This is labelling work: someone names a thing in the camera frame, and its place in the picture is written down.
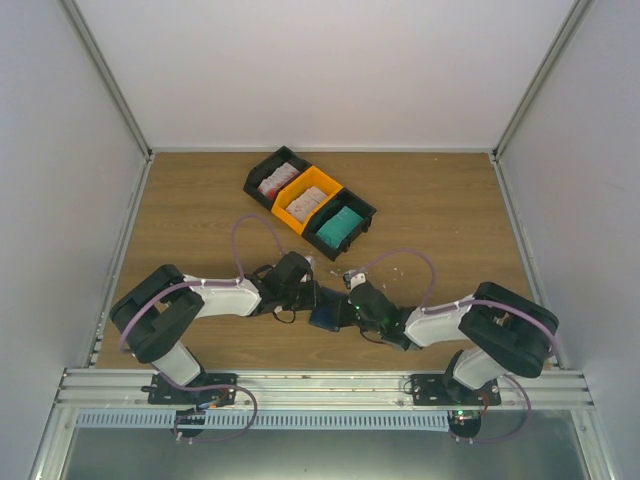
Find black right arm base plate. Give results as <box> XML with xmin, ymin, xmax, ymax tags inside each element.
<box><xmin>403</xmin><ymin>373</ymin><xmax>502</xmax><ymax>407</ymax></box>

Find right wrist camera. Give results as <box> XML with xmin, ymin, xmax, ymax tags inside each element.
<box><xmin>343</xmin><ymin>270</ymin><xmax>367</xmax><ymax>290</ymax></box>

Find black card bin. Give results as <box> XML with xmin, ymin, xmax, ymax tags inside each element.
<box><xmin>243</xmin><ymin>146</ymin><xmax>311</xmax><ymax>210</ymax></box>
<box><xmin>302</xmin><ymin>188</ymin><xmax>377</xmax><ymax>261</ymax></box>

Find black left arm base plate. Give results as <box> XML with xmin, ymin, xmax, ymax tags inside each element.
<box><xmin>141</xmin><ymin>372</ymin><xmax>238</xmax><ymax>407</ymax></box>

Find aluminium corner post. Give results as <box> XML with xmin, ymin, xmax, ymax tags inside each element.
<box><xmin>59</xmin><ymin>0</ymin><xmax>153</xmax><ymax>162</ymax></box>
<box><xmin>490</xmin><ymin>0</ymin><xmax>593</xmax><ymax>162</ymax></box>

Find black right card bin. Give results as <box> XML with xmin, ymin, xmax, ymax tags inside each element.
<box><xmin>302</xmin><ymin>188</ymin><xmax>377</xmax><ymax>261</ymax></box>

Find blue card holder wallet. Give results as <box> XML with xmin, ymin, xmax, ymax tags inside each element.
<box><xmin>308</xmin><ymin>287</ymin><xmax>351</xmax><ymax>332</ymax></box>

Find aluminium corner post left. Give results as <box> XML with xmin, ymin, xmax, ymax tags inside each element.
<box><xmin>59</xmin><ymin>0</ymin><xmax>153</xmax><ymax>162</ymax></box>

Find black left card bin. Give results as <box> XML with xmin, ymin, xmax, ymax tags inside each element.
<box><xmin>243</xmin><ymin>146</ymin><xmax>311</xmax><ymax>210</ymax></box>

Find teal card stack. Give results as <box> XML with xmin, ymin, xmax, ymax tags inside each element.
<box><xmin>317</xmin><ymin>206</ymin><xmax>363</xmax><ymax>249</ymax></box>

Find red white card stack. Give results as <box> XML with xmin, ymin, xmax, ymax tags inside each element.
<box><xmin>258</xmin><ymin>162</ymin><xmax>300</xmax><ymax>200</ymax></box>

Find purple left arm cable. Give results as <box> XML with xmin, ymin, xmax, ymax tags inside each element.
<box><xmin>118</xmin><ymin>213</ymin><xmax>289</xmax><ymax>386</ymax></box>

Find yellow middle card bin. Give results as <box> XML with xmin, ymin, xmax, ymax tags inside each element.
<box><xmin>271</xmin><ymin>166</ymin><xmax>343</xmax><ymax>235</ymax></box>

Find aluminium corner post right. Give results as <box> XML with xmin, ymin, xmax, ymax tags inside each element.
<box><xmin>490</xmin><ymin>0</ymin><xmax>593</xmax><ymax>162</ymax></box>

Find grey slotted cable duct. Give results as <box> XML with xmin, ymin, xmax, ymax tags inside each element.
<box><xmin>76</xmin><ymin>409</ymin><xmax>449</xmax><ymax>432</ymax></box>

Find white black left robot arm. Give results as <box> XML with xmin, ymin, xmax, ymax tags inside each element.
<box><xmin>109</xmin><ymin>251</ymin><xmax>320</xmax><ymax>404</ymax></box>

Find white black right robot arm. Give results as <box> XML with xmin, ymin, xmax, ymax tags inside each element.
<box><xmin>339</xmin><ymin>273</ymin><xmax>559</xmax><ymax>405</ymax></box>

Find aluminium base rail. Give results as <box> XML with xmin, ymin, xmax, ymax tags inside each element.
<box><xmin>55</xmin><ymin>369</ymin><xmax>594</xmax><ymax>410</ymax></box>

